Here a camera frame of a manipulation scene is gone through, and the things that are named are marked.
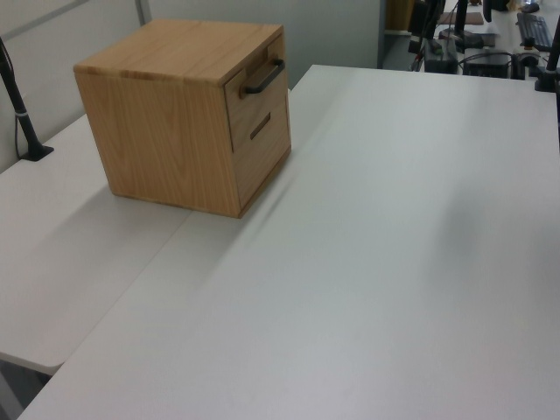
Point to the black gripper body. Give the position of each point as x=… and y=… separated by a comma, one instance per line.
x=421, y=19

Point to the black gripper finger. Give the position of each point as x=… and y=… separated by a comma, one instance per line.
x=425, y=49
x=415, y=47

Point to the wooden two-drawer cabinet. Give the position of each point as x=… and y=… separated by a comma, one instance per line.
x=162, y=131

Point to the black monitor stand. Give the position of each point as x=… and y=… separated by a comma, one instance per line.
x=460, y=26

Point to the black electronics box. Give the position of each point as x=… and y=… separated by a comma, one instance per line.
x=487, y=65

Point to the black computer keyboard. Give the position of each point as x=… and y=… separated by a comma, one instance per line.
x=533, y=27

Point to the black clamp with pole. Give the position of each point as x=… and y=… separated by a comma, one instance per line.
x=548, y=79

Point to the black camera pole with base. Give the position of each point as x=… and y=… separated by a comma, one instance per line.
x=24, y=118

